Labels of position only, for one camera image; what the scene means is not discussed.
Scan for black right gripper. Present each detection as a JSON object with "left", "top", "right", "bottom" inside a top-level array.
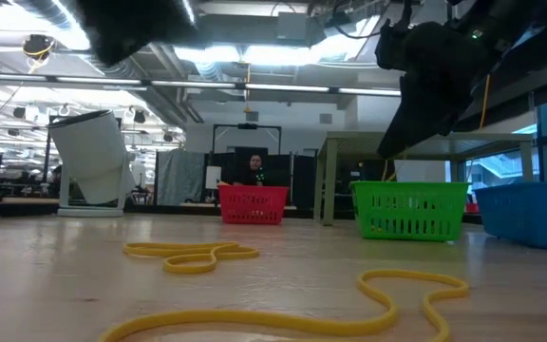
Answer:
[{"left": 375, "top": 20, "right": 494, "bottom": 162}]

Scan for red plastic basket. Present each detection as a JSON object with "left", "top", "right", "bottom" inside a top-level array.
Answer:
[{"left": 217, "top": 184, "right": 291, "bottom": 226}]

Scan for green plastic basket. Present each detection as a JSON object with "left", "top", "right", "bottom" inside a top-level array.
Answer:
[{"left": 349, "top": 180, "right": 472, "bottom": 243}]

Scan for white tilted bin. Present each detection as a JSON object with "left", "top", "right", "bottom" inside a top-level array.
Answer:
[{"left": 47, "top": 109, "right": 138, "bottom": 219}]

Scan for black partition panels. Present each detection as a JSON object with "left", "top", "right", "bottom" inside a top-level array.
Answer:
[{"left": 205, "top": 145, "right": 320, "bottom": 211}]

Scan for long ceiling light bar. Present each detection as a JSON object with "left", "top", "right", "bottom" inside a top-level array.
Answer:
[{"left": 0, "top": 70, "right": 403, "bottom": 99}]

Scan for blue plastic basket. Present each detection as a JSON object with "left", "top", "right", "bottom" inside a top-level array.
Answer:
[{"left": 472, "top": 181, "right": 547, "bottom": 252}]

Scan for gray hanging cloth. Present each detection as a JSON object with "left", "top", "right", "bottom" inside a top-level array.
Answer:
[{"left": 155, "top": 148, "right": 207, "bottom": 207}]

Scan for white sign board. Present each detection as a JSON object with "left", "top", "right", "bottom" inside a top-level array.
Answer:
[{"left": 204, "top": 164, "right": 223, "bottom": 190}]

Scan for person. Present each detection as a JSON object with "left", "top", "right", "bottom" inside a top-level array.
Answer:
[{"left": 233, "top": 152, "right": 271, "bottom": 187}]

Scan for yellow hanging power cord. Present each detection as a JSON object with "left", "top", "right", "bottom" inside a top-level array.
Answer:
[
  {"left": 243, "top": 61, "right": 255, "bottom": 114},
  {"left": 479, "top": 70, "right": 493, "bottom": 130}
]

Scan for black ceiling cord reel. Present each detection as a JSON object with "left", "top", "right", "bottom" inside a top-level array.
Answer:
[{"left": 21, "top": 33, "right": 57, "bottom": 75}]

